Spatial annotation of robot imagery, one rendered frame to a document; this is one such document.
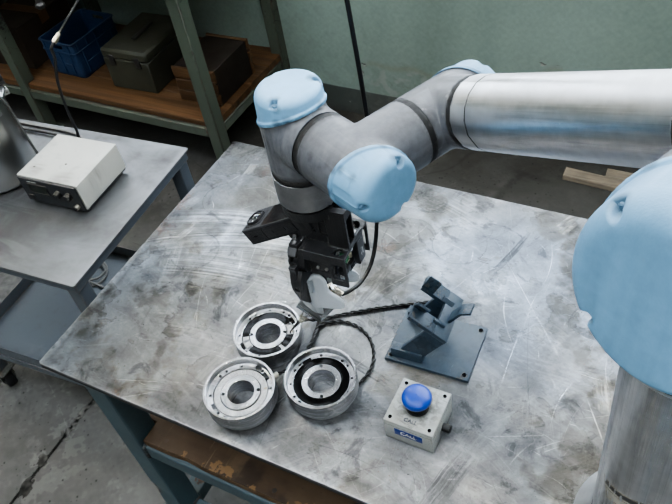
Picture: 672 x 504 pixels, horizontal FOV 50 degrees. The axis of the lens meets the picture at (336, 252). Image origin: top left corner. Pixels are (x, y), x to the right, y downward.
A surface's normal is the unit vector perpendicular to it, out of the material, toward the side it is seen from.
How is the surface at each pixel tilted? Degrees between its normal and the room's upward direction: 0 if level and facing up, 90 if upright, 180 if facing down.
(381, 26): 90
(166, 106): 0
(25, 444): 0
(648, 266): 82
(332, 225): 90
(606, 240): 82
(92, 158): 0
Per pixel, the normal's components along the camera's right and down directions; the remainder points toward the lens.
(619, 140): -0.79, 0.50
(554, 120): -0.86, 0.12
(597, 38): -0.45, 0.69
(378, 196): 0.63, 0.50
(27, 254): -0.14, -0.68
